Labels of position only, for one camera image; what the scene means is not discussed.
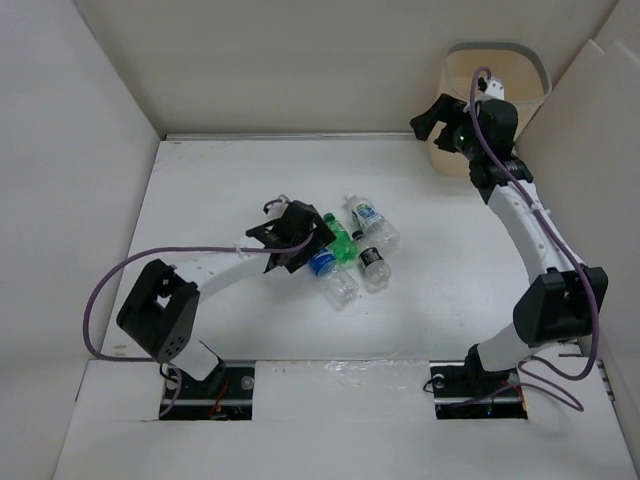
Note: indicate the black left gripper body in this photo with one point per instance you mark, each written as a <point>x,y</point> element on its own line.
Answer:
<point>320,239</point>

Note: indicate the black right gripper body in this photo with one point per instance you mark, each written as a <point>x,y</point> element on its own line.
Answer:
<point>467,143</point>

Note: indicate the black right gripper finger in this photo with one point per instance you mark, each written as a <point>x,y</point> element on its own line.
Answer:
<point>441,111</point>
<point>447,139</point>

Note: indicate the green plastic soda bottle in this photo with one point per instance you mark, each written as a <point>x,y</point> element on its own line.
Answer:
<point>343,248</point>

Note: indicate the blue label water bottle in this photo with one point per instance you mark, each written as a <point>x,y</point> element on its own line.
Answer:
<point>336,285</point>

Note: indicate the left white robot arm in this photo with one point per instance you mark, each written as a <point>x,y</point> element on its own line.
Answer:
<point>160,311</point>

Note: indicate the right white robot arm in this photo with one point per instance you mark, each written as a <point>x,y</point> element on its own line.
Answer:
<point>564,296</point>

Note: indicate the green white label bottle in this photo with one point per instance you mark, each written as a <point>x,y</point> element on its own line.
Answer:
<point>372,223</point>

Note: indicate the black label pepsi bottle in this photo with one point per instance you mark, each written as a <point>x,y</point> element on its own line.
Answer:
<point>374,268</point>

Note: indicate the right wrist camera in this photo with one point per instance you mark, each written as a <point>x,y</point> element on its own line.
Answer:
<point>490,88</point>

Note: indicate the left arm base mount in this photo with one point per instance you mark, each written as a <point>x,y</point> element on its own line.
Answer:
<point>225,395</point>

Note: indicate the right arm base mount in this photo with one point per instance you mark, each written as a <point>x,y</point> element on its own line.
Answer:
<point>462,390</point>

